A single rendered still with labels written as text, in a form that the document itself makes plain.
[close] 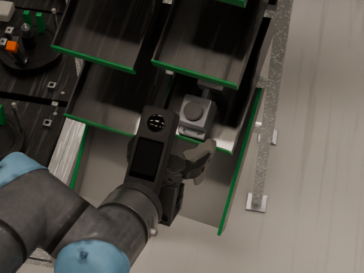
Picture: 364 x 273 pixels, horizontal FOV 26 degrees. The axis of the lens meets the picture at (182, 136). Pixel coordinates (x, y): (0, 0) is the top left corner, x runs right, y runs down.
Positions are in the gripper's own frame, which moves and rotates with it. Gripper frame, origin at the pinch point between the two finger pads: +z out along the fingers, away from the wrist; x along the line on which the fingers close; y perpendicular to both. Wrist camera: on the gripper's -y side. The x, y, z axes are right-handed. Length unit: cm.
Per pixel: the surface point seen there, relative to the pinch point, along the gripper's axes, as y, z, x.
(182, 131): 3.5, 6.6, -1.8
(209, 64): -10.2, 3.1, 1.6
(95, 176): 21.7, 14.5, -18.7
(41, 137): 22.6, 23.6, -34.2
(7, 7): 8, 48, -56
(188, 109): -1.1, 5.2, -1.2
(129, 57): -9.2, 0.8, -9.9
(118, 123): 5.7, 7.3, -12.9
